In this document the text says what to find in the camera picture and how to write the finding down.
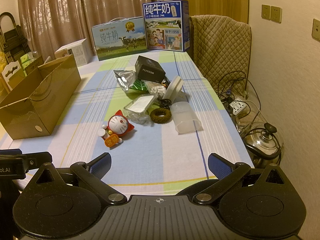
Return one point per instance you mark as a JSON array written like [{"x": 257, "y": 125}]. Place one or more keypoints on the black shaver box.
[{"x": 149, "y": 70}]

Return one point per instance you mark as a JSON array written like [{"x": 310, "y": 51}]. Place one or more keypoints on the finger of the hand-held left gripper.
[
  {"x": 37, "y": 158},
  {"x": 10, "y": 152}
]

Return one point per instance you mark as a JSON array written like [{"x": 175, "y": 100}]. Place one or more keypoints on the folded metal ladder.
[{"x": 12, "y": 37}]

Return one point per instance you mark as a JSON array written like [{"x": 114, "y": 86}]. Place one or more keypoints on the white power strip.
[{"x": 239, "y": 107}]

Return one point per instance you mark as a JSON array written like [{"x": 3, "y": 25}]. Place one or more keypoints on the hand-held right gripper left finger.
[{"x": 102, "y": 163}]

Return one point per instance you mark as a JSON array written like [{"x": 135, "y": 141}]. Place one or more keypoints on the green milk carton case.
[{"x": 117, "y": 41}]

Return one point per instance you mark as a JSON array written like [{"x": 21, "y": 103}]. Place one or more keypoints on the white square plastic box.
[{"x": 172, "y": 87}]

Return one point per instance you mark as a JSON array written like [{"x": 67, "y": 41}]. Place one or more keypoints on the clear bag of cotton swabs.
[{"x": 157, "y": 88}]

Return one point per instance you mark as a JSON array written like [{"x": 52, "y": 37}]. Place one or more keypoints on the checked tablecloth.
[{"x": 150, "y": 150}]

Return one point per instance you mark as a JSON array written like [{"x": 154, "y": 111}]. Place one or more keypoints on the beige wall socket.
[
  {"x": 266, "y": 12},
  {"x": 316, "y": 29},
  {"x": 276, "y": 14}
]

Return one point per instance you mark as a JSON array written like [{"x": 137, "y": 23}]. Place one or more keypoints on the chair with quilted cover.
[{"x": 220, "y": 47}]

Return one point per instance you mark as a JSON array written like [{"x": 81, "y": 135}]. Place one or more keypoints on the translucent plastic cup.
[{"x": 185, "y": 116}]

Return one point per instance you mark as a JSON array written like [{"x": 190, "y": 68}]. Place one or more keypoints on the silver foil pouch green leaf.
[{"x": 123, "y": 78}]

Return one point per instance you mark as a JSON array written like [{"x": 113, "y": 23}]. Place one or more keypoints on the clear rectangular plastic container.
[{"x": 138, "y": 107}]

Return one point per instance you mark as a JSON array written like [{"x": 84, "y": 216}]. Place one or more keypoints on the small cardboard box with packets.
[{"x": 11, "y": 72}]

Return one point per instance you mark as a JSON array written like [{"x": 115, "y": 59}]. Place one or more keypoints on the brown patterned curtain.
[{"x": 75, "y": 10}]

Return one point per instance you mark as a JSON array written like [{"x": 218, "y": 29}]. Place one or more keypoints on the blue milk carton case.
[{"x": 165, "y": 25}]

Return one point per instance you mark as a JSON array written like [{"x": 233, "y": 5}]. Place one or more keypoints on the white product box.
[{"x": 80, "y": 52}]

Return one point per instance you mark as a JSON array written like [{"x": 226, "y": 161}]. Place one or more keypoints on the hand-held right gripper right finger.
[{"x": 219, "y": 165}]

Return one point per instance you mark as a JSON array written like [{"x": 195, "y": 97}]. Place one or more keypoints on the green tissue pack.
[
  {"x": 26, "y": 58},
  {"x": 28, "y": 65}
]

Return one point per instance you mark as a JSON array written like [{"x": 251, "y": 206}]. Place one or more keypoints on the brown cardboard box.
[{"x": 37, "y": 105}]

